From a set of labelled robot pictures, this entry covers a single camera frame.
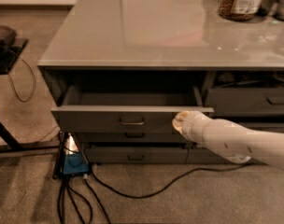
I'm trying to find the long black floor cable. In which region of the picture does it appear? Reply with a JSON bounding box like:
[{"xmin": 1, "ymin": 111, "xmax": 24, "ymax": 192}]
[{"xmin": 90, "ymin": 163, "xmax": 252, "ymax": 200}]

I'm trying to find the blue electronics box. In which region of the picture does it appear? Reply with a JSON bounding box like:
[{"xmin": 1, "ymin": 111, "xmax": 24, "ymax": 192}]
[{"xmin": 63, "ymin": 154, "xmax": 89, "ymax": 175}]

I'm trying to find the dark device on stand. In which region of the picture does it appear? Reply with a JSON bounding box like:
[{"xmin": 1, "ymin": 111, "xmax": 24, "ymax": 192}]
[{"xmin": 0, "ymin": 25, "xmax": 17, "ymax": 58}]

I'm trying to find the black side stand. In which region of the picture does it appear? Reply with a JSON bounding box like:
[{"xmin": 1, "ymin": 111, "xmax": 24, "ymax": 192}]
[{"xmin": 0, "ymin": 42, "xmax": 60, "ymax": 147}]

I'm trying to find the clear jar of nuts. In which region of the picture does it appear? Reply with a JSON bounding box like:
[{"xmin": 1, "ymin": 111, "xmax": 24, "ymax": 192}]
[{"xmin": 219, "ymin": 0, "xmax": 263, "ymax": 21}]

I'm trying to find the grey left bottom drawer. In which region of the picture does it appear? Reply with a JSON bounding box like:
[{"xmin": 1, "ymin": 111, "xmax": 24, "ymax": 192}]
[{"xmin": 85, "ymin": 147, "xmax": 188, "ymax": 163}]

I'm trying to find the black cable from stand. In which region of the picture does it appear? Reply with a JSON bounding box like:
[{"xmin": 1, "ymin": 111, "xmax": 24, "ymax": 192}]
[{"xmin": 1, "ymin": 49, "xmax": 37, "ymax": 104}]

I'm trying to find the grey right middle drawer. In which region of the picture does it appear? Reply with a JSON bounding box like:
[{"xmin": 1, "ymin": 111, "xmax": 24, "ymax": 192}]
[{"xmin": 240, "ymin": 122, "xmax": 284, "ymax": 133}]

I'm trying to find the grey cabinet with glossy top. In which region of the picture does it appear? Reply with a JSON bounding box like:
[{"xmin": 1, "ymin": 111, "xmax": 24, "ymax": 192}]
[{"xmin": 38, "ymin": 0, "xmax": 284, "ymax": 162}]

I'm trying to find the grey left middle drawer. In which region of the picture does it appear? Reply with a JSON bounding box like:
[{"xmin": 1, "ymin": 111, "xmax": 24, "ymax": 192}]
[{"xmin": 78, "ymin": 133, "xmax": 188, "ymax": 143}]

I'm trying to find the grey right bottom drawer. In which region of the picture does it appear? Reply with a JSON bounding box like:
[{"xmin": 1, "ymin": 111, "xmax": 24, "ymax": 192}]
[{"xmin": 187, "ymin": 147, "xmax": 264, "ymax": 165}]

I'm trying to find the black cable bundle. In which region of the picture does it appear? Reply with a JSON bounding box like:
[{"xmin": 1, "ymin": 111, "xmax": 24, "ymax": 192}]
[{"xmin": 56, "ymin": 175, "xmax": 112, "ymax": 224}]

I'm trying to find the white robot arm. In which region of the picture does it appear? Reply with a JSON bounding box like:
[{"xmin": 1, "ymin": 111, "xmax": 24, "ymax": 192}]
[{"xmin": 172, "ymin": 111, "xmax": 284, "ymax": 170}]

